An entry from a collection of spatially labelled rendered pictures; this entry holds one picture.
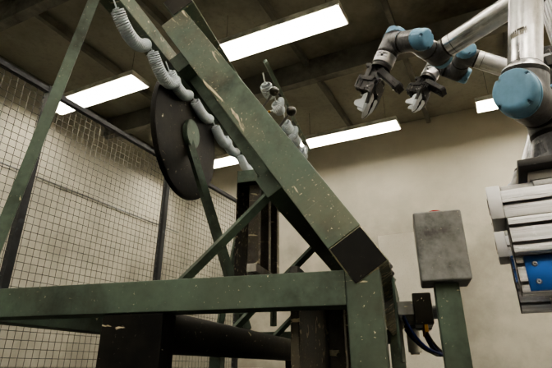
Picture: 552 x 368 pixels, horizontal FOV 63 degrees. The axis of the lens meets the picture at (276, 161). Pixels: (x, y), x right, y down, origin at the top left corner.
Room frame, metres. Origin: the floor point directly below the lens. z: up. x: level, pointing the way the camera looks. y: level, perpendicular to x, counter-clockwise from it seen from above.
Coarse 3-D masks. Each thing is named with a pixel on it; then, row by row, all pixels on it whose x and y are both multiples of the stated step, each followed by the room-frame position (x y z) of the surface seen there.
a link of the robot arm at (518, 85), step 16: (512, 0) 0.95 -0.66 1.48; (528, 0) 0.93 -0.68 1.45; (512, 16) 0.96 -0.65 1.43; (528, 16) 0.93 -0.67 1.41; (512, 32) 0.97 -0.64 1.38; (528, 32) 0.94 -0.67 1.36; (512, 48) 0.98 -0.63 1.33; (528, 48) 0.95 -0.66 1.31; (512, 64) 0.97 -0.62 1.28; (528, 64) 0.95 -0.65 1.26; (544, 64) 0.95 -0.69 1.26; (512, 80) 0.97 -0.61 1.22; (528, 80) 0.94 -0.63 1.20; (544, 80) 0.96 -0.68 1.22; (496, 96) 1.01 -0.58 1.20; (512, 96) 0.98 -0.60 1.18; (528, 96) 0.95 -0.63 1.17; (544, 96) 0.96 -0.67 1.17; (512, 112) 1.00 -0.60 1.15; (528, 112) 0.99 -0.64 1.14; (544, 112) 1.00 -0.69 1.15
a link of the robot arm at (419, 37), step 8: (400, 32) 1.25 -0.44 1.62; (408, 32) 1.22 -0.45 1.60; (416, 32) 1.20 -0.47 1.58; (424, 32) 1.19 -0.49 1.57; (400, 40) 1.25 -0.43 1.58; (408, 40) 1.23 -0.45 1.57; (416, 40) 1.21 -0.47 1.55; (424, 40) 1.20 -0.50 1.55; (432, 40) 1.22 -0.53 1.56; (400, 48) 1.27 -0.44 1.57; (408, 48) 1.25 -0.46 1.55; (416, 48) 1.23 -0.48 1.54; (424, 48) 1.22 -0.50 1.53; (432, 48) 1.26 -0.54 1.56; (424, 56) 1.29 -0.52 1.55
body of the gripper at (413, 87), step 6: (420, 78) 1.70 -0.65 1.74; (426, 78) 1.68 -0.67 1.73; (432, 78) 1.67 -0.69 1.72; (414, 84) 1.68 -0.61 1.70; (420, 84) 1.66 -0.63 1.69; (426, 84) 1.66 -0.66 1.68; (408, 90) 1.68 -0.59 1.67; (414, 90) 1.67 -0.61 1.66; (426, 90) 1.67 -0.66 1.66; (426, 96) 1.68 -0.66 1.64
